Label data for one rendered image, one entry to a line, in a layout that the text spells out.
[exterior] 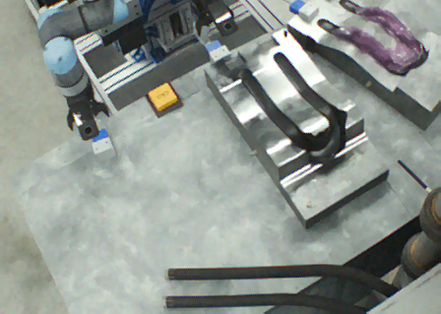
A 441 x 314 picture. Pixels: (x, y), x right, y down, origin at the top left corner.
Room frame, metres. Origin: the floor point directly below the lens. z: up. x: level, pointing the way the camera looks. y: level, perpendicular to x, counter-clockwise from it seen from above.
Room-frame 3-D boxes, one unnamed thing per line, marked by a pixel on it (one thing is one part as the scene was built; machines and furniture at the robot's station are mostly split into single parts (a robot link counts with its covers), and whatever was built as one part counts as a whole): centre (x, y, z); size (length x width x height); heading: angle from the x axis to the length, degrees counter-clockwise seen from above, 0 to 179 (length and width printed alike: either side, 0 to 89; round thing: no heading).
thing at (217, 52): (1.19, -0.04, 0.83); 0.13 x 0.05 x 0.05; 18
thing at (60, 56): (0.97, 0.31, 1.23); 0.09 x 0.08 x 0.11; 11
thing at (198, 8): (1.18, -0.05, 1.07); 0.09 x 0.08 x 0.12; 18
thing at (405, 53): (1.09, -0.51, 0.90); 0.26 x 0.18 x 0.08; 36
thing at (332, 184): (0.89, -0.21, 0.87); 0.50 x 0.26 x 0.14; 19
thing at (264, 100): (0.91, -0.21, 0.92); 0.35 x 0.16 x 0.09; 19
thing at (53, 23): (1.07, 0.31, 1.22); 0.11 x 0.11 x 0.08; 11
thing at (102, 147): (0.98, 0.31, 0.83); 0.13 x 0.05 x 0.05; 9
